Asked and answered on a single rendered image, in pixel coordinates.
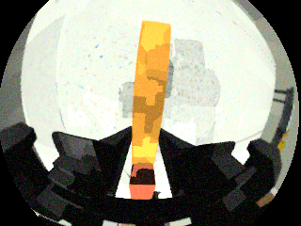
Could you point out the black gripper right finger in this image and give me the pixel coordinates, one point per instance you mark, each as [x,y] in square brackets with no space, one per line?
[183,159]

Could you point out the orange rectangular bar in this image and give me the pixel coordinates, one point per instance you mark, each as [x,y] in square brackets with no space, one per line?
[150,89]

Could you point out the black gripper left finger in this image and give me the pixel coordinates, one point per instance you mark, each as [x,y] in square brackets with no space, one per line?
[106,155]

